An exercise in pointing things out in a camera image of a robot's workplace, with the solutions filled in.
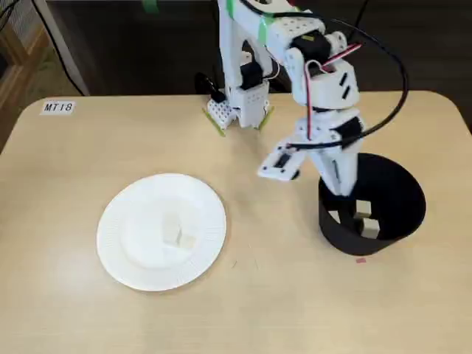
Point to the wide white gripper finger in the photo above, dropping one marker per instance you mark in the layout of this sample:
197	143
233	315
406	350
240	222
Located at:
348	169

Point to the narrow white gripper finger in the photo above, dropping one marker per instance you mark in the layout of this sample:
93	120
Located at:
326	166

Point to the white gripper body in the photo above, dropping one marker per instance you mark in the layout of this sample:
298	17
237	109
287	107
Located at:
333	130

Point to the black pot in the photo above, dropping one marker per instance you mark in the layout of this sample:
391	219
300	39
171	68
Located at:
368	247

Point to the white paper plate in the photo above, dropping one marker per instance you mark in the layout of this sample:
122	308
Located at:
147	269

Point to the small pink tape piece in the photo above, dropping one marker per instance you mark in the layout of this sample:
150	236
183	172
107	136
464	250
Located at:
360	260

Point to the white perforated base block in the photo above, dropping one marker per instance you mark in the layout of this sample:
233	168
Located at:
219	112

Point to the green tape band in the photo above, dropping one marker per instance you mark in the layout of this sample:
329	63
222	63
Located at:
263	31

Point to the black table clamp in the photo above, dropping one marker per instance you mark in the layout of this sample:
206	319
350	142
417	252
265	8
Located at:
208	86

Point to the green tape piece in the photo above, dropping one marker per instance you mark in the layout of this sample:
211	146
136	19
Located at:
149	5

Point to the white MT18 label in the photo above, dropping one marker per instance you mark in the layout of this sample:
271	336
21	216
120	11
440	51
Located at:
58	107

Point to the wooden shelf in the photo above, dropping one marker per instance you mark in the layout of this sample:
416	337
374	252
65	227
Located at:
22	59

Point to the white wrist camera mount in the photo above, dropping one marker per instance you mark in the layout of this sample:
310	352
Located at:
276	166

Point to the grey metal post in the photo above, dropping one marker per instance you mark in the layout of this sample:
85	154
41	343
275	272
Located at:
62	48

